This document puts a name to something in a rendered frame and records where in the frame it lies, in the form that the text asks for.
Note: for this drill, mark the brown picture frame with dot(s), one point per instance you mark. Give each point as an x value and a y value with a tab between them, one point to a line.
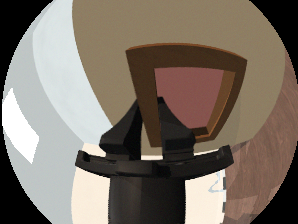
200	98

